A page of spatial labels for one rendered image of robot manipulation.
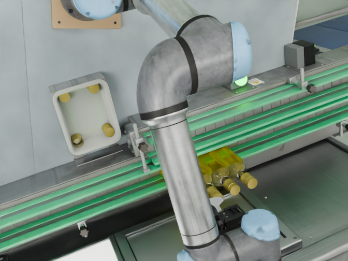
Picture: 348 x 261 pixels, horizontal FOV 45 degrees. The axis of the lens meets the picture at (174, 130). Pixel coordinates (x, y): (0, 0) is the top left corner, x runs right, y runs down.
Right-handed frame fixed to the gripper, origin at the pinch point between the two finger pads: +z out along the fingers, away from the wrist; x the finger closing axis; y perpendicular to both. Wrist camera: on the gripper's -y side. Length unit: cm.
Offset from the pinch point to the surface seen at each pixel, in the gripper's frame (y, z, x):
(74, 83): -21, 38, 33
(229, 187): 10.4, 1.6, 1.4
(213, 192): 5.2, 1.8, 1.6
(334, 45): 88, 49, 15
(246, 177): 16.8, 2.7, 1.9
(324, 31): 100, 70, 15
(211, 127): 18.7, 29.0, 7.4
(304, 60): 61, 34, 19
